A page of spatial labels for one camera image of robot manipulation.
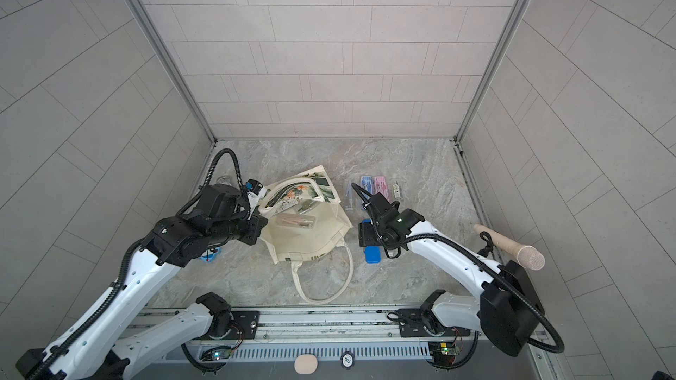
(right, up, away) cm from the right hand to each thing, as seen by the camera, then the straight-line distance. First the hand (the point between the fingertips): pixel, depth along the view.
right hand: (365, 237), depth 81 cm
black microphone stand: (+31, +4, -13) cm, 34 cm away
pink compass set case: (+7, +14, +18) cm, 24 cm away
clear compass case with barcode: (-20, +8, +11) cm, 25 cm away
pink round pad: (-16, -26, -17) cm, 35 cm away
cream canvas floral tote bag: (-20, +4, +8) cm, 22 cm away
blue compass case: (+3, -6, +3) cm, 7 cm away
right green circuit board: (+20, -26, -13) cm, 35 cm away
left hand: (-26, +8, -11) cm, 29 cm away
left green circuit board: (-39, -25, -15) cm, 48 cm away
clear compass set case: (+13, +12, +18) cm, 25 cm away
